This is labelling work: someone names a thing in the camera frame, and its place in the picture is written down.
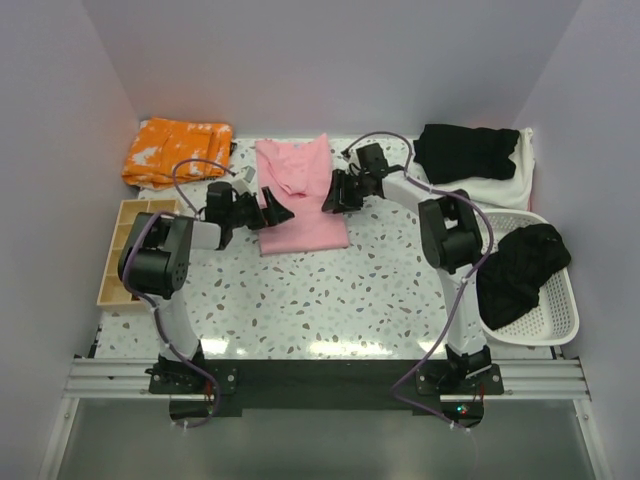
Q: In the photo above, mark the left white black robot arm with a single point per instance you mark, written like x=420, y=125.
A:
x=153, y=265

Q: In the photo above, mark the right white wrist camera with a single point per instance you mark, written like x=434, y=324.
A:
x=351, y=156

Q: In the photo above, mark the aluminium rail frame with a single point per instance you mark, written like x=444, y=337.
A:
x=125, y=349

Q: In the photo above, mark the pink t-shirt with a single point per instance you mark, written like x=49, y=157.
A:
x=299, y=176

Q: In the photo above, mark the black t-shirt in basket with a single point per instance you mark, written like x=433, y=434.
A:
x=509, y=282

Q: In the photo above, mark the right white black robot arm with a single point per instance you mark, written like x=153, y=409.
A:
x=452, y=244

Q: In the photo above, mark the black folded t-shirt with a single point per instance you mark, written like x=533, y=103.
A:
x=449, y=153

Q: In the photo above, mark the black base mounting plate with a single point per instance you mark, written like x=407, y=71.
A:
x=228, y=388

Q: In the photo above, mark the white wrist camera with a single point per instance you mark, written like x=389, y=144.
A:
x=242, y=180
x=351, y=156

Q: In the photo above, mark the wooden compartment tray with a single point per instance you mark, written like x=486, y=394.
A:
x=112, y=296

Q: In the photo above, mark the orange white folded t-shirt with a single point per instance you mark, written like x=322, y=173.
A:
x=165, y=150

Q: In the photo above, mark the white plastic laundry basket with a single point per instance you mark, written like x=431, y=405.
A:
x=555, y=320

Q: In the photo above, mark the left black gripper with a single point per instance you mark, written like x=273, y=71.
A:
x=274, y=213

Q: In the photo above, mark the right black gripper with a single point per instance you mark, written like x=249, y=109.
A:
x=335, y=202

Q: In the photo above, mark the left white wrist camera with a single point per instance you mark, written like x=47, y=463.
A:
x=242, y=180

